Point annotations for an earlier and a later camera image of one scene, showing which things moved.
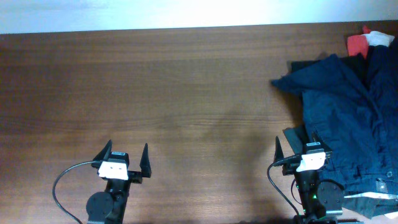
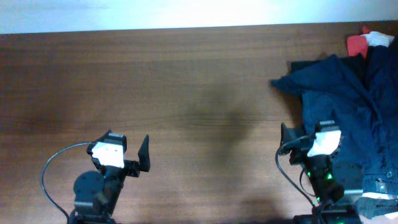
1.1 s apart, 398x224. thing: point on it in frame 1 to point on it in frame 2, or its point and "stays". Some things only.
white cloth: (377, 38) stays
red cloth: (358, 43) stays
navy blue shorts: (357, 121) stays
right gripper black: (278, 154) to (298, 155)
